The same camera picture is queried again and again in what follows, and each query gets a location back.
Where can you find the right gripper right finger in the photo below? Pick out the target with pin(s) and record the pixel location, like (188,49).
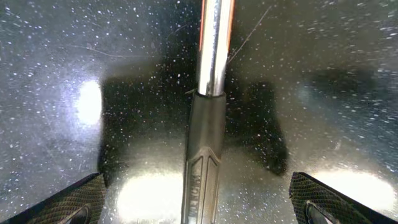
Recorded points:
(323,202)

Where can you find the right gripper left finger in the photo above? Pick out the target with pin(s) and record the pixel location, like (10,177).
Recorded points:
(71,202)

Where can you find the hammer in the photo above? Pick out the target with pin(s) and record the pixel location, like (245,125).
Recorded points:
(205,124)

